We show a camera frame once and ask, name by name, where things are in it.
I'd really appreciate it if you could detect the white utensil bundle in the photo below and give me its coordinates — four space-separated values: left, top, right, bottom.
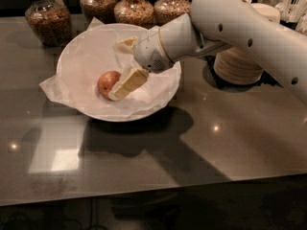
281 0 307 23

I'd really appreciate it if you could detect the white paper liner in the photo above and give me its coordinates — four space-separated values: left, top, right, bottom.
38 17 180 119

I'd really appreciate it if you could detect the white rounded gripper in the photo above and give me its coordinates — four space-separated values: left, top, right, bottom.
108 28 174 101

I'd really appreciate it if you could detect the left glass cereal jar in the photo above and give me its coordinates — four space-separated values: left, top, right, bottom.
25 0 72 47

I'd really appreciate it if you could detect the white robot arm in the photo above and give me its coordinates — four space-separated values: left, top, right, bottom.
133 0 307 103

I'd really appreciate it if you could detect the front stack of paper bowls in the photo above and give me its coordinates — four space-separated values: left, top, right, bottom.
213 47 264 85

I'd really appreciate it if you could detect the red yellow apple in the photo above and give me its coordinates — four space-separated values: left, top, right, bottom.
97 71 121 100

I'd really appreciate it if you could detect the white bowl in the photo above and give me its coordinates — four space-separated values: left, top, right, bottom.
56 23 182 123

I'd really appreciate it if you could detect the glass cereal jar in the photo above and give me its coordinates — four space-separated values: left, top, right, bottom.
25 0 72 47
80 0 117 24
153 0 190 26
114 0 154 29

